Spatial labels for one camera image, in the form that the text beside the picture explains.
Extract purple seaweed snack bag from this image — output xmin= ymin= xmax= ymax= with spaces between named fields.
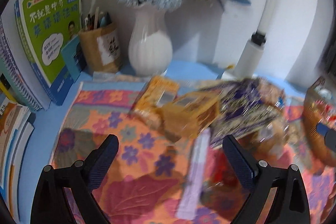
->
xmin=201 ymin=77 xmax=284 ymax=148

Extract lilac wafer bar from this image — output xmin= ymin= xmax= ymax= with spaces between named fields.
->
xmin=175 ymin=128 xmax=211 ymax=221

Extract yellow wafer cracker pack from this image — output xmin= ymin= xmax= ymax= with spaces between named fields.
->
xmin=159 ymin=92 xmax=220 ymax=142

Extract orange checkered cake pack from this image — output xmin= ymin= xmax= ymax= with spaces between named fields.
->
xmin=132 ymin=76 xmax=180 ymax=130

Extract clear cookie bag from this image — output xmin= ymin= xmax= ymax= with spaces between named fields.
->
xmin=238 ymin=77 xmax=295 ymax=161

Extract amber ribbed glass plate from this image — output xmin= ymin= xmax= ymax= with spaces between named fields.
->
xmin=301 ymin=76 xmax=336 ymax=168

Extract flat stacked books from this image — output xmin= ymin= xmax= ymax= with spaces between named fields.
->
xmin=1 ymin=94 xmax=34 ymax=223

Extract floral woven table mat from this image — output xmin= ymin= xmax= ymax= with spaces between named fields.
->
xmin=51 ymin=81 xmax=335 ymax=223

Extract small blue card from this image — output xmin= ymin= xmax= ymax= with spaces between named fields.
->
xmin=61 ymin=35 xmax=87 ymax=82

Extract wooden pen holder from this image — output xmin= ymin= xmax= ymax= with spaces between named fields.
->
xmin=79 ymin=7 xmax=122 ymax=75

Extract white ceramic vase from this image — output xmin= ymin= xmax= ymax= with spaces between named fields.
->
xmin=128 ymin=3 xmax=173 ymax=77

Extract green English grammar book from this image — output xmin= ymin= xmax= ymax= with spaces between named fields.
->
xmin=14 ymin=0 xmax=81 ymax=105

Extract upright book row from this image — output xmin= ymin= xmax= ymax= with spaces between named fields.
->
xmin=0 ymin=0 xmax=82 ymax=112

